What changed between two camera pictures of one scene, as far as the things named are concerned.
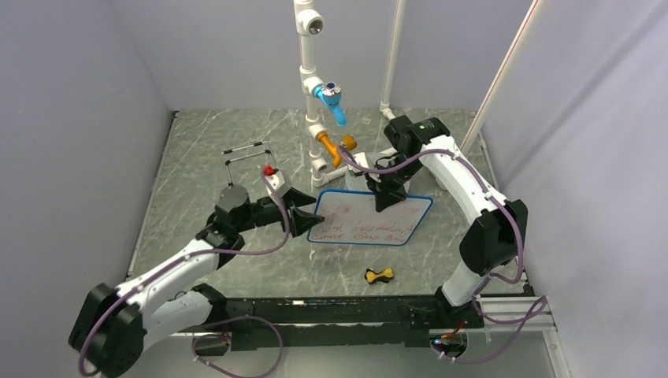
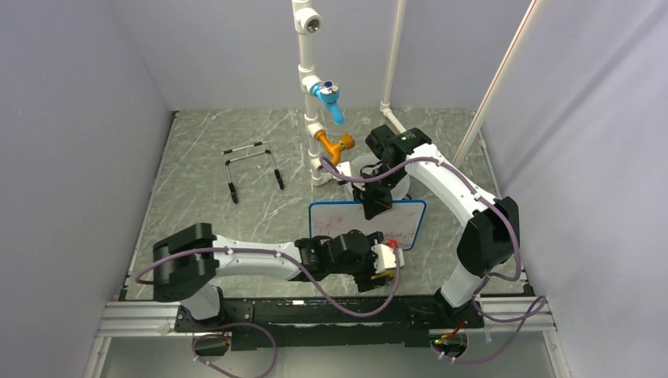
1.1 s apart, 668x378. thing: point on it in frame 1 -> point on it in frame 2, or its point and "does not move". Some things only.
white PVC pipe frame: x=310 y=22 does not move
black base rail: x=342 y=320 does not move
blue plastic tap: x=331 y=94 does not move
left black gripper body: x=266 y=212 -> x=362 y=271
